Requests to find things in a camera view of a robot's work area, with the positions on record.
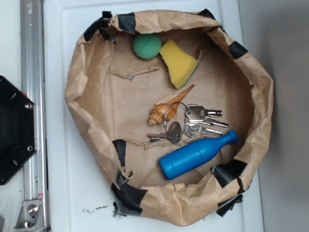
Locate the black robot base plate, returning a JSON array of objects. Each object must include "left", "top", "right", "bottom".
[{"left": 0, "top": 76, "right": 36, "bottom": 186}]

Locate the silver key top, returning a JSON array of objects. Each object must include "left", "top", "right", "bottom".
[{"left": 185, "top": 104, "right": 222, "bottom": 121}]

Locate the silver key bottom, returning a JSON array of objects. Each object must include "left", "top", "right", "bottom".
[{"left": 183, "top": 123, "right": 223, "bottom": 137}]

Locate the silver key middle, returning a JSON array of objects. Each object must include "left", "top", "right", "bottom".
[{"left": 185, "top": 117, "right": 229, "bottom": 128}]

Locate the blue plastic bottle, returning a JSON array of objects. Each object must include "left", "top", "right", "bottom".
[{"left": 159, "top": 130, "right": 238, "bottom": 180}]

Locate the yellow green sponge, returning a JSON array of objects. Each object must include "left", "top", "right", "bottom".
[{"left": 159, "top": 39, "right": 198, "bottom": 89}]

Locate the silver key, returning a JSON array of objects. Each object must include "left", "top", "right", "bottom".
[
  {"left": 185, "top": 117, "right": 229, "bottom": 128},
  {"left": 185, "top": 104, "right": 222, "bottom": 121},
  {"left": 183, "top": 123, "right": 223, "bottom": 137}
]

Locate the dark round-head key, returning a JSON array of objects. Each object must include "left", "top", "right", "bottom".
[{"left": 146, "top": 122, "right": 183, "bottom": 144}]

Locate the green foam ball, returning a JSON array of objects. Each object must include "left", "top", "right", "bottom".
[{"left": 133, "top": 34, "right": 162, "bottom": 60}]

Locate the brown spiral seashell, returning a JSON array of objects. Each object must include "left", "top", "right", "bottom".
[{"left": 148, "top": 85, "right": 195, "bottom": 126}]

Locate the brown paper bag bin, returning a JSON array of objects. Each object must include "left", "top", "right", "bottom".
[{"left": 65, "top": 10, "right": 273, "bottom": 226}]

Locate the aluminium frame rail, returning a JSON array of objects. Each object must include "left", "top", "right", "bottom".
[{"left": 13, "top": 0, "right": 51, "bottom": 232}]

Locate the metal corner bracket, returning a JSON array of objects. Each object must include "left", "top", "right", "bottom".
[{"left": 14, "top": 199, "right": 44, "bottom": 232}]

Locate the wire key ring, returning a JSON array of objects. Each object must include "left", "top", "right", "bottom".
[{"left": 163, "top": 101, "right": 188, "bottom": 137}]

